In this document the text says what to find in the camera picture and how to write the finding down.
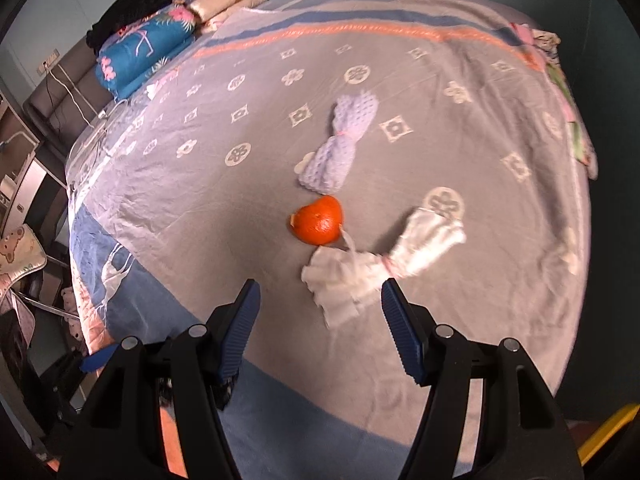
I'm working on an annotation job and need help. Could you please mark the pink and green cloth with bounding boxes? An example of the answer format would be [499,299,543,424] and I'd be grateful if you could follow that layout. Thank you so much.
[510,22,601,181]

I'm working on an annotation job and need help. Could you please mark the black clothes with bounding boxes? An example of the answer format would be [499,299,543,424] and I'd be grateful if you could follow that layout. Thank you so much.
[86,0,173,53]

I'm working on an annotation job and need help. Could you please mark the white cloth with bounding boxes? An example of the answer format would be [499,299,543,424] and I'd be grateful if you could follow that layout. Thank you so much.
[301,208,467,330]

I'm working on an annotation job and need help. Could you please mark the wooden shelf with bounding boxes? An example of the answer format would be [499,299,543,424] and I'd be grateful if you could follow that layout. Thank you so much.
[0,92,46,241]

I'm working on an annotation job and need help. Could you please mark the grey headboard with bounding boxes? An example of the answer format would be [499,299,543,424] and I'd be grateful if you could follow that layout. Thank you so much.
[22,0,223,148]

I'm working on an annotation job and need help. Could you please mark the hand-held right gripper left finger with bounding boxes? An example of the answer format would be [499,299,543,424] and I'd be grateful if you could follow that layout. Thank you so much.
[57,278,262,480]

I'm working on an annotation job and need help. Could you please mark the orange peel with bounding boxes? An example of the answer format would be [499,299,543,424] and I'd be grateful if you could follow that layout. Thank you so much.
[287,196,345,247]

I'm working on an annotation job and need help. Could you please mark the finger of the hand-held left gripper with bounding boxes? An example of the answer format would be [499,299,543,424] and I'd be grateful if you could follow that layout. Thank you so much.
[79,346,120,374]

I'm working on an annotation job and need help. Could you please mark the blue floral folded quilt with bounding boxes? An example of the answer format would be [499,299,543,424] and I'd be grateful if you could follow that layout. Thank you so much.
[95,2,197,101]

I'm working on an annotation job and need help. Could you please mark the wall outlet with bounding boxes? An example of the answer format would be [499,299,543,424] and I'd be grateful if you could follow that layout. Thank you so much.
[37,47,61,73]

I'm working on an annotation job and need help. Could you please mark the white cable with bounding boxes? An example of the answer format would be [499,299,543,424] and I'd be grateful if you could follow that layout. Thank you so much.
[45,65,108,126]

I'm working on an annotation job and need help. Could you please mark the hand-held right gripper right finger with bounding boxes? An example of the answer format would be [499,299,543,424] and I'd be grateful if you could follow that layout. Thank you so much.
[381,280,586,480]

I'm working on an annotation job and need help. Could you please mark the bear print cushion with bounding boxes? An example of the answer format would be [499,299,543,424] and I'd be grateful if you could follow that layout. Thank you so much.
[0,224,47,293]

